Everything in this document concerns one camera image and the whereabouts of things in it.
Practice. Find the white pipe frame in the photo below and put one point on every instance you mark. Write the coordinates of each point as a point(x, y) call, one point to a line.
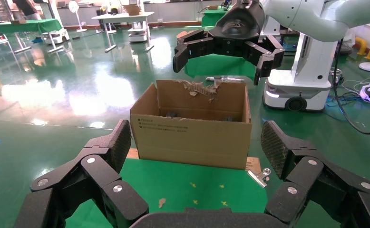
point(226, 79)

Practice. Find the silver binder clip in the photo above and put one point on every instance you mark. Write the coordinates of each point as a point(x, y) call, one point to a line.
point(259, 177)

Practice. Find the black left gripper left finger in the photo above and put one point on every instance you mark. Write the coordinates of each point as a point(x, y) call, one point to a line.
point(93, 170)

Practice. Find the white wheeled robot body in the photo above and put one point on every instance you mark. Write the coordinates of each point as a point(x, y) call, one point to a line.
point(311, 72)

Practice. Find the green table cloth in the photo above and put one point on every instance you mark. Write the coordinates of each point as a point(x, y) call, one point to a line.
point(178, 185)

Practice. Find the large open cardboard carton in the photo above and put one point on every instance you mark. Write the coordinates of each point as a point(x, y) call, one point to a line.
point(191, 141)

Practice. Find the green cloth covered table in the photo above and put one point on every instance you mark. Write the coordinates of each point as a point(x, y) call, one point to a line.
point(30, 25)
point(216, 66)
point(215, 15)

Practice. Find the person in black shirt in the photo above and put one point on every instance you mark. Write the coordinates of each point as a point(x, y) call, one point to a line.
point(27, 8)

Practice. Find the brown cardboard box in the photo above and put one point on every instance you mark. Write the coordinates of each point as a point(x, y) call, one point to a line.
point(132, 9)

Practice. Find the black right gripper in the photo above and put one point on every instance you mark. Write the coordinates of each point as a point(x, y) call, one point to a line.
point(238, 22)

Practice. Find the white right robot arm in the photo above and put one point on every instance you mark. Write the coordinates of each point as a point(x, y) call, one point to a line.
point(314, 15)

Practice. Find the white work table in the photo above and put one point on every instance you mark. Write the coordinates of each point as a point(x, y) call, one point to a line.
point(122, 17)

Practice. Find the white wheeled cart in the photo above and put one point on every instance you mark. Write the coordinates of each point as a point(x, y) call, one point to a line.
point(138, 33)
point(56, 36)

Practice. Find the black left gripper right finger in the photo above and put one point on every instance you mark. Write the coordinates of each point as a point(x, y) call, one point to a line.
point(311, 176)

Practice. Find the small torn cardboard scrap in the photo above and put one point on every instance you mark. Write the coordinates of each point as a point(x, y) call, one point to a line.
point(162, 203)

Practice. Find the white standing fan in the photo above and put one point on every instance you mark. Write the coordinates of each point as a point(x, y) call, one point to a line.
point(76, 9)

